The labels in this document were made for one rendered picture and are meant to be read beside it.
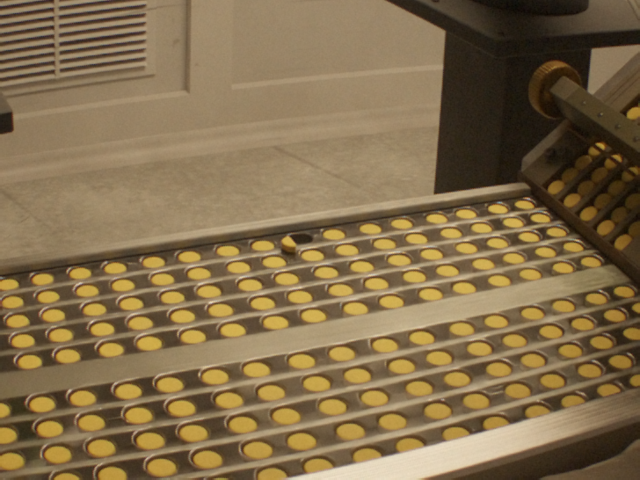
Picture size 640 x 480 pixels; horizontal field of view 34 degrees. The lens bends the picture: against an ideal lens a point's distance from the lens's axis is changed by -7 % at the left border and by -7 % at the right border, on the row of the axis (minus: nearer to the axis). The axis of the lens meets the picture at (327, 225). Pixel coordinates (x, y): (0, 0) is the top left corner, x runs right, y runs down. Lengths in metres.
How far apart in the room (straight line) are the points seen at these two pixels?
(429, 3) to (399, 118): 2.15
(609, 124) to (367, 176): 2.34
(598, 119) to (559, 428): 0.22
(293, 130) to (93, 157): 0.57
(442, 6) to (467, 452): 0.73
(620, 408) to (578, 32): 0.66
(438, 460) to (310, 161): 2.59
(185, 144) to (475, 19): 2.03
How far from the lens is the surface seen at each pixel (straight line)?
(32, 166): 2.96
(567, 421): 0.44
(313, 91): 3.11
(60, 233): 2.64
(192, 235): 0.55
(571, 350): 0.49
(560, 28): 1.07
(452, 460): 0.41
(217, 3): 2.93
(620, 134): 0.58
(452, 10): 1.08
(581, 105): 0.61
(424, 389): 0.46
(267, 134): 3.10
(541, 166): 0.64
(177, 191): 2.81
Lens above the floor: 1.21
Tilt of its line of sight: 27 degrees down
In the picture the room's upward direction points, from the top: 2 degrees clockwise
